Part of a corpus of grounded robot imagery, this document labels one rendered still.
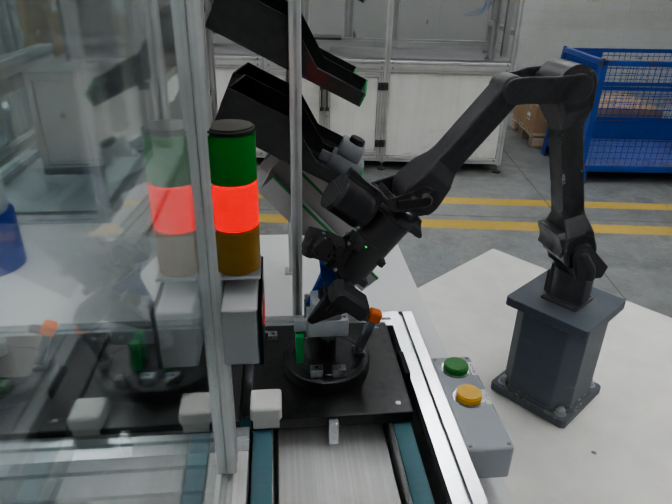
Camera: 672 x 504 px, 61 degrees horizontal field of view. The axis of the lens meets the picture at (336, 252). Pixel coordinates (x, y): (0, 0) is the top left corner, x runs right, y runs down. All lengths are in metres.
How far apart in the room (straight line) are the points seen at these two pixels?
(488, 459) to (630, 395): 0.41
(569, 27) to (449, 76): 5.12
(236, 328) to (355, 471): 0.34
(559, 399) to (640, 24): 9.31
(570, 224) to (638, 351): 0.47
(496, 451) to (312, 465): 0.26
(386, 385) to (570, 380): 0.32
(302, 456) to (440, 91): 4.20
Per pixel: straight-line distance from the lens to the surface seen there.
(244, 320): 0.60
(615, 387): 1.22
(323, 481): 0.85
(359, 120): 4.86
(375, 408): 0.88
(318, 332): 0.89
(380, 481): 0.86
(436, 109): 4.89
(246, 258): 0.60
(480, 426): 0.89
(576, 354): 1.02
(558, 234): 0.93
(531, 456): 1.02
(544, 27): 9.68
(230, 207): 0.58
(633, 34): 10.17
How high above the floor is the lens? 1.56
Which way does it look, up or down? 27 degrees down
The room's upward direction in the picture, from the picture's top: 1 degrees clockwise
